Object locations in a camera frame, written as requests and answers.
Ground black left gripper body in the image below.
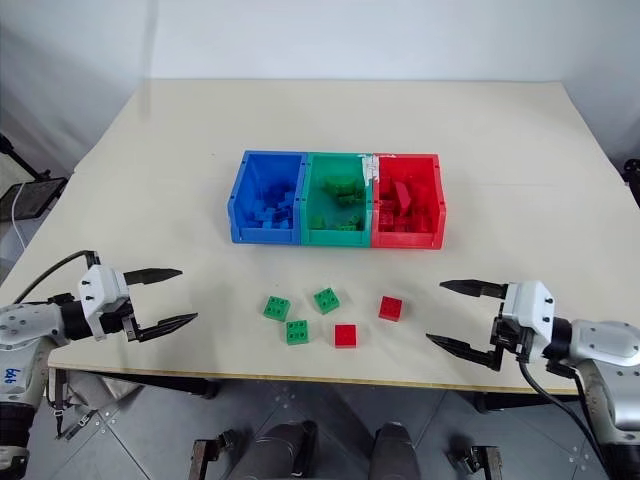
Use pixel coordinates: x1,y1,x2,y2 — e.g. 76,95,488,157
98,298,145,344

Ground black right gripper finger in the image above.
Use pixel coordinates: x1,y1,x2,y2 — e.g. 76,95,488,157
425,333,502,373
438,279,510,302

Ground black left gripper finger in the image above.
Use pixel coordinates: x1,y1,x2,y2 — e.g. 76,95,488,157
123,268,184,288
137,312,200,344

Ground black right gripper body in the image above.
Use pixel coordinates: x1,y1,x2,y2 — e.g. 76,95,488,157
488,313,532,373

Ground red plastic storage bin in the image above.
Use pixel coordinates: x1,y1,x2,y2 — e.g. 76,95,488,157
369,152,447,251

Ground red sloped toy brick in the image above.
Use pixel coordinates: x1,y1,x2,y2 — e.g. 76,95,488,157
391,180,414,217

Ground dark rounded shape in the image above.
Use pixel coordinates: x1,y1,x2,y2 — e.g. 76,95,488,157
368,421,422,480
248,420,320,480

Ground blue plastic storage bin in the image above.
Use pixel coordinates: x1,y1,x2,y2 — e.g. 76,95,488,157
227,149,308,247

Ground black mesh panel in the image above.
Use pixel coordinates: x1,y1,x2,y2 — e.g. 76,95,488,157
0,176,69,224

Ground green plastic storage bin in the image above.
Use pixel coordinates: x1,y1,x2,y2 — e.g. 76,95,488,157
299,151,377,248

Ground black tripod stand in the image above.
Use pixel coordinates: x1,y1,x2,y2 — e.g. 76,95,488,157
0,131,53,182

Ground black equipment stand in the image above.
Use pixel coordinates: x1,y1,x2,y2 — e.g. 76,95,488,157
621,157,640,207

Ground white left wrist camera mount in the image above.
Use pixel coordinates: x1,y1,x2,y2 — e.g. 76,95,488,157
77,264,134,342

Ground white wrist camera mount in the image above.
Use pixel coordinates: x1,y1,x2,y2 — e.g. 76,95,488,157
77,264,134,342
499,280,557,362

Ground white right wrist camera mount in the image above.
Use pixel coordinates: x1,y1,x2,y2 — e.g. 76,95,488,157
499,280,557,362

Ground black table frame bar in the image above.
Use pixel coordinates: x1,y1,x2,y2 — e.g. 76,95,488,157
472,388,581,414
53,368,220,400

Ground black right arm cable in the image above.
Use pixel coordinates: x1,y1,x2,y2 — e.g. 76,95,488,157
516,358,624,480

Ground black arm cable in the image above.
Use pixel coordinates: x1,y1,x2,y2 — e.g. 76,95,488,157
516,358,624,480
13,249,101,307

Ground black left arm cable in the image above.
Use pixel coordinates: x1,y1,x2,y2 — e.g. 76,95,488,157
13,249,101,307

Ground dark strap with buckle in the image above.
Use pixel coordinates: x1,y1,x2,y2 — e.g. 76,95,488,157
46,368,100,442

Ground rusty metal bracket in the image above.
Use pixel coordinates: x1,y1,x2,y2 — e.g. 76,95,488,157
448,443,504,480
191,428,237,480

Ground white cable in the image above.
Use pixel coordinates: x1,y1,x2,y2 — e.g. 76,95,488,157
8,183,27,247

